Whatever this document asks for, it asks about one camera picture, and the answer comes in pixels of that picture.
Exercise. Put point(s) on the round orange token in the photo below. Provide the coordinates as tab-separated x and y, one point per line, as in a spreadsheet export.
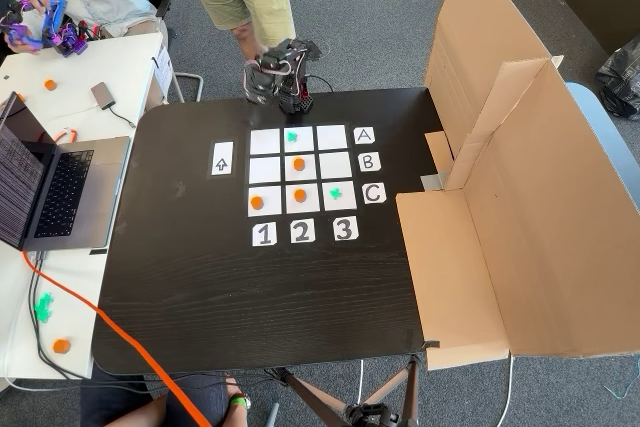
50	84
61	345
256	202
299	195
298	163
19	96

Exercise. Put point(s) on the purple blue leader arm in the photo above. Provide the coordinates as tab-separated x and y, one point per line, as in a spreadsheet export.
67	42

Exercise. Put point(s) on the green cross token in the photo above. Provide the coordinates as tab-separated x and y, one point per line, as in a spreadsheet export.
336	193
292	136
44	307

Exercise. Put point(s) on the white paper grid square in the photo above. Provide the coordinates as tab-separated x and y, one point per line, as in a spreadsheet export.
265	142
305	146
311	174
312	207
332	138
272	209
265	170
336	165
349	204

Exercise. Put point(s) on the seated person's right hand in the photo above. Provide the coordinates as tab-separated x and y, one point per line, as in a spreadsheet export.
22	44

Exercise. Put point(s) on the crouching person's hand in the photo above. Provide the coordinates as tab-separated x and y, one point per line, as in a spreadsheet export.
233	387

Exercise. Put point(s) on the red black clamp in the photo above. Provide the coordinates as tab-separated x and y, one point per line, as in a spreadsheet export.
303	92

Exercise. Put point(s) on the white arrow paper sheet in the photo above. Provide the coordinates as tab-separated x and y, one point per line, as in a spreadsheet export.
222	157

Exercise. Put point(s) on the white paper sign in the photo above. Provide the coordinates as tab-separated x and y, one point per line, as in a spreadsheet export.
162	67

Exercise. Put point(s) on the paper sheet letter A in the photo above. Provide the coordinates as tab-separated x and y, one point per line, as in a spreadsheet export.
364	135

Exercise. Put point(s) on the paper sheet letter B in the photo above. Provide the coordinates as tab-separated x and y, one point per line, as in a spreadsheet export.
369	162

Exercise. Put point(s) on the paper sheet number 2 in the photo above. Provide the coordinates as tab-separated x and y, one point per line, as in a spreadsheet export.
302	231

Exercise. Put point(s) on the paper sheet number 1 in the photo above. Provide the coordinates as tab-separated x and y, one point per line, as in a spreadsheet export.
264	235

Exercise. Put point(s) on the paper sheet letter C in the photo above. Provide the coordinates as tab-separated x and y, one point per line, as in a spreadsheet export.
373	193

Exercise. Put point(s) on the grey usb hub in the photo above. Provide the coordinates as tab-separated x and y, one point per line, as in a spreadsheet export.
102	95

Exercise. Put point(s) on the paper sheet number 3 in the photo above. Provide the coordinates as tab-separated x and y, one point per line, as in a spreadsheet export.
345	229

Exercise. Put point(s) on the white side table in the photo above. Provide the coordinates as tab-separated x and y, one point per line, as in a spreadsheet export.
75	67

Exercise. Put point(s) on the grey tape piece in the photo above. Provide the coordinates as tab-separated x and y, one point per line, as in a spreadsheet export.
432	182

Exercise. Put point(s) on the grey laptop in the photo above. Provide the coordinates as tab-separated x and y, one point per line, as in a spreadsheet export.
75	192

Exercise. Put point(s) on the large brown cardboard screen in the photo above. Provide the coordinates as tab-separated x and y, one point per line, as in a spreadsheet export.
525	222

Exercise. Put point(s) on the green wristband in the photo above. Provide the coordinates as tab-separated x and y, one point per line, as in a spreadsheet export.
240	401

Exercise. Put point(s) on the brown legged tripod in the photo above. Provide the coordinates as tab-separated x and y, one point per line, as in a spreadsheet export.
370	417

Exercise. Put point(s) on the crouching person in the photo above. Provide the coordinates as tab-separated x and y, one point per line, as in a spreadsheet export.
110	397

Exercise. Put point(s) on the black plastic bag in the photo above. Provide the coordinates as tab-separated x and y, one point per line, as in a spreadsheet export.
620	82

